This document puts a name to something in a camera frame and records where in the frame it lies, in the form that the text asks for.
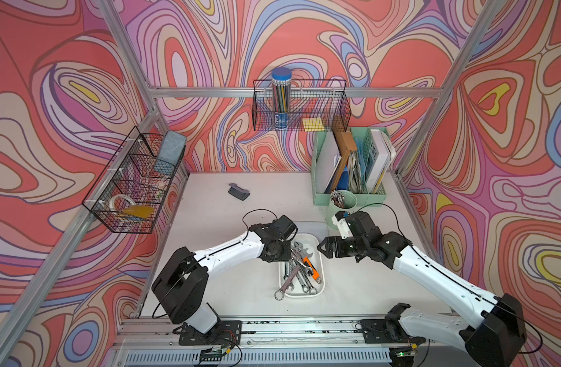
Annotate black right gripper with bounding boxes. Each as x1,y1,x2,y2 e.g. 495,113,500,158
318,235,368,258

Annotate white plastic storage box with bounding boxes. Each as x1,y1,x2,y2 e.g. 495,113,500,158
278,233,326,300

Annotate long silver combination wrench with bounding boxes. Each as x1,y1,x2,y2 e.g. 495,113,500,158
274,267,299,301

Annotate silver end wrench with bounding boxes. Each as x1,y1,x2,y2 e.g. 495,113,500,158
290,260,314,295

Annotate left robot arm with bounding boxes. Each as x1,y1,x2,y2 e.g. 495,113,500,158
151,215,297,334

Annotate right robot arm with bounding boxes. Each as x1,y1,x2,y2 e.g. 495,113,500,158
317,211,527,366

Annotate green pencil cup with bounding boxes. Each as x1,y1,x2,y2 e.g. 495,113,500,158
326,190,358,229

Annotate grey hole punch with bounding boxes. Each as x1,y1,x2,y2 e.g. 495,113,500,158
228,183,250,201

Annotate green file organizer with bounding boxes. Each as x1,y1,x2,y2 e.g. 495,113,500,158
310,127,397,206

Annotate yellow sticky notes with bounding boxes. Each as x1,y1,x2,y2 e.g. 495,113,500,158
301,118,326,132

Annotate grey sponge block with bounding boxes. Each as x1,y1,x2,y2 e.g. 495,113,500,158
158,131,187,165

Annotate blue pencil tube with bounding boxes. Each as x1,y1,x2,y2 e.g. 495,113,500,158
271,67,292,129

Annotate tape roll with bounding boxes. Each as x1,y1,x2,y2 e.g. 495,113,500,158
109,194,137,212

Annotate orange handled adjustable wrench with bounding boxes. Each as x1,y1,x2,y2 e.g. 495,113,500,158
294,242,323,284

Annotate back wire basket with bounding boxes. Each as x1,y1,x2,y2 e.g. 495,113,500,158
252,77,352,132

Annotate wire basket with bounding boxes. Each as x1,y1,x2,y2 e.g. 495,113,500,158
252,77,352,132
82,127,186,234

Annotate left wire basket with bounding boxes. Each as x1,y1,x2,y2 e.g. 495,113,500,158
82,127,186,234

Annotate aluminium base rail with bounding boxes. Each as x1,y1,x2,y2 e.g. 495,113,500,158
103,315,432,366

